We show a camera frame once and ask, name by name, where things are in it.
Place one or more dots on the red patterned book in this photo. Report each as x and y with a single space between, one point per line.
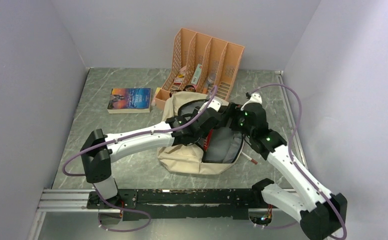
207 140

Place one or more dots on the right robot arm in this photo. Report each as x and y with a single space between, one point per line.
319 212

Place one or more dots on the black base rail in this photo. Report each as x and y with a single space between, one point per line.
234 203

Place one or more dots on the white red pen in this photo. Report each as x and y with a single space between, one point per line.
249 158

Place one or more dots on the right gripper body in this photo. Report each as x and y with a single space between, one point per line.
237 122

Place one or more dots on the red white small box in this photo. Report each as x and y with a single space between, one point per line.
178 80

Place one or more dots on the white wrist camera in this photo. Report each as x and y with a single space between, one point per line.
215 103
254 99

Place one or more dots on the orange handled tool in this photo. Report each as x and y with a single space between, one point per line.
205 88

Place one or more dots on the orange plastic file organizer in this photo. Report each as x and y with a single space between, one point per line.
217 57

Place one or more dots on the beige canvas backpack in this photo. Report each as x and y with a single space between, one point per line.
223 152

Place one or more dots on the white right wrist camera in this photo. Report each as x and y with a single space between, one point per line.
254 99

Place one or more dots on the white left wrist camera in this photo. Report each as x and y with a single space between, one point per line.
215 103

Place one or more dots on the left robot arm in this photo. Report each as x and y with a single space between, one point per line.
100 150

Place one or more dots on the blue cover book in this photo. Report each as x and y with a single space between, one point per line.
129 101

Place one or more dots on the green white box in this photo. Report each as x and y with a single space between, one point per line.
197 74

